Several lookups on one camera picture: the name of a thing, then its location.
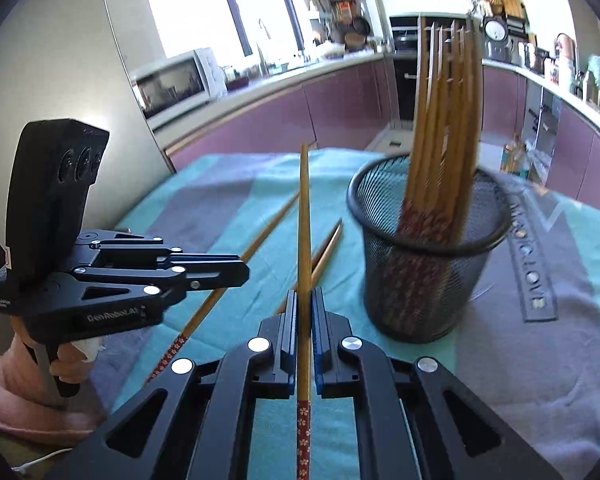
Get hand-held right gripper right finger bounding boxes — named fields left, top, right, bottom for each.
left=311, top=287, right=563, bottom=480

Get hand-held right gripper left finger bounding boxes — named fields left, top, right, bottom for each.
left=45, top=290, right=299, bottom=480

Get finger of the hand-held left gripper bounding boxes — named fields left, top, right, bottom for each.
left=76, top=230, right=241, bottom=269
left=72, top=259, right=251, bottom=314

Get floral-handled bamboo chopstick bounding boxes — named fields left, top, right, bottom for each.
left=307, top=224, right=344, bottom=288
left=295, top=143, right=315, bottom=480
left=275, top=218, right=344, bottom=317
left=144, top=191, right=302, bottom=387

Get black mesh utensil holder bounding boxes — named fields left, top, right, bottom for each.
left=346, top=154, right=512, bottom=345

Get bunch of bamboo chopsticks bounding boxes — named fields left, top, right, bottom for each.
left=380, top=12, right=486, bottom=331

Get pink sleeved left forearm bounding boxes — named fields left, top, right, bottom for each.
left=0, top=342, right=106, bottom=433

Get person's left hand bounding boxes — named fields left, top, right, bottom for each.
left=50, top=337, right=104, bottom=382

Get grey refrigerator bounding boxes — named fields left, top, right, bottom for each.
left=0, top=0, right=178, bottom=281

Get white microwave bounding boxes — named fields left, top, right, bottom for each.
left=130, top=47, right=228, bottom=121

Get teal and purple tablecloth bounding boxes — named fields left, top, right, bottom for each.
left=87, top=147, right=600, bottom=480

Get purple base kitchen cabinets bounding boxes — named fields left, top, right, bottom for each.
left=165, top=52, right=600, bottom=211

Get steel kitchen faucet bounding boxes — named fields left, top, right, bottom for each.
left=257, top=19, right=274, bottom=68

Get kitchen window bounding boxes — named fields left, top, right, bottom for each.
left=152, top=0, right=313, bottom=58

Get black built-in oven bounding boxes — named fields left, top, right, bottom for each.
left=390, top=52, right=422, bottom=122

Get black range hood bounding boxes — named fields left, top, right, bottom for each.
left=389, top=14, right=473, bottom=53

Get white rice cooker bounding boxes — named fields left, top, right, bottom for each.
left=481, top=16, right=509, bottom=60

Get large steel pot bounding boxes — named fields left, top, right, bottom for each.
left=519, top=42, right=551, bottom=72

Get pink thermos jug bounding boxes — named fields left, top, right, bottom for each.
left=554, top=32, right=577, bottom=63

